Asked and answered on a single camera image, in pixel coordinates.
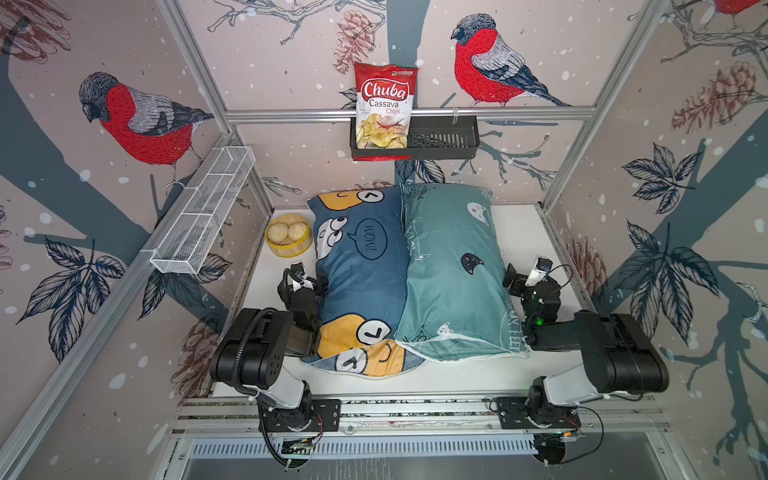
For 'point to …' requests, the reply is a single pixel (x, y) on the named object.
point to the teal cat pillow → (456, 303)
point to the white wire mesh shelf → (191, 233)
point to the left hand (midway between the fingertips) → (307, 265)
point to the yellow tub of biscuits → (288, 235)
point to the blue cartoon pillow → (361, 263)
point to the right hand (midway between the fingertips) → (524, 265)
